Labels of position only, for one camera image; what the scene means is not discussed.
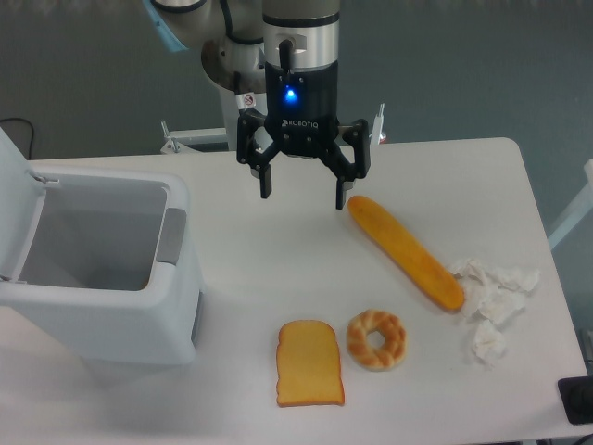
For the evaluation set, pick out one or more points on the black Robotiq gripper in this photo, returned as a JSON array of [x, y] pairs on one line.
[[302, 122]]

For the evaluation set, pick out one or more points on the white trash can lid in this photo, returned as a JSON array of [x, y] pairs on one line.
[[22, 199]]

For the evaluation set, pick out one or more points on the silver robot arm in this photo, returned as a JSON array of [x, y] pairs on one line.
[[276, 66]]

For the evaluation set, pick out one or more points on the white trash can body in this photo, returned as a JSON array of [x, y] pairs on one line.
[[112, 272]]

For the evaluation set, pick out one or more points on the long orange baguette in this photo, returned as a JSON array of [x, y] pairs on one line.
[[410, 255]]

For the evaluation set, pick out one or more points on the orange toast slice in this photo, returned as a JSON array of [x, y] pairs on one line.
[[308, 365]]

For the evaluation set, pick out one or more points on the crumpled white tissue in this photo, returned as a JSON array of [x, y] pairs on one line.
[[493, 297]]

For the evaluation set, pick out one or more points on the black device at table edge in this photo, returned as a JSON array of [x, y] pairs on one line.
[[576, 398]]

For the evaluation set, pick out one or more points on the braided ring bread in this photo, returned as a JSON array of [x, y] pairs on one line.
[[377, 340]]

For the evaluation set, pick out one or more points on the white frame bar right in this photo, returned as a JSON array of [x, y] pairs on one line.
[[579, 207]]

